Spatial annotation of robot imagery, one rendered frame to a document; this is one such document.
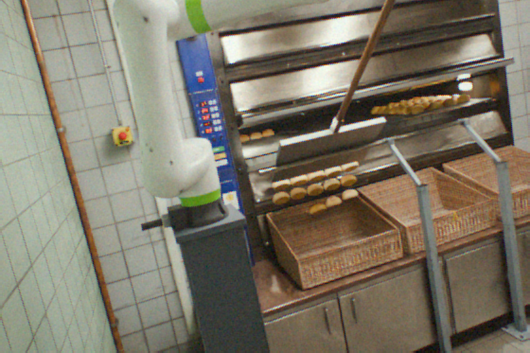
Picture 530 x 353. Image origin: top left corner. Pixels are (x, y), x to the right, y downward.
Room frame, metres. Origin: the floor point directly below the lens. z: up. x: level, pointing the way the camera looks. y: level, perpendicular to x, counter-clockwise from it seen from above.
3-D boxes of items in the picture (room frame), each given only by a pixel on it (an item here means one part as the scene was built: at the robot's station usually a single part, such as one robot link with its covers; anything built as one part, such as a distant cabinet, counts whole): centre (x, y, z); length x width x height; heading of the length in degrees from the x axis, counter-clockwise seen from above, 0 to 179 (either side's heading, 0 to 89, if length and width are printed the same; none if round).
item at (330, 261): (2.17, -0.26, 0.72); 0.56 x 0.49 x 0.28; 104
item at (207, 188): (1.24, 0.22, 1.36); 0.16 x 0.13 x 0.19; 164
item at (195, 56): (3.21, 0.50, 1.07); 1.93 x 0.16 x 2.15; 15
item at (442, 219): (2.32, -0.83, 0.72); 0.56 x 0.49 x 0.28; 106
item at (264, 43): (2.58, -0.75, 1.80); 1.79 x 0.11 x 0.19; 105
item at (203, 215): (1.24, 0.27, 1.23); 0.26 x 0.15 x 0.06; 105
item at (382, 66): (2.58, -0.75, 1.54); 1.79 x 0.11 x 0.19; 105
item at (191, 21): (1.23, 0.16, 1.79); 0.18 x 0.13 x 0.12; 74
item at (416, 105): (3.16, -1.20, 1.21); 0.61 x 0.48 x 0.06; 15
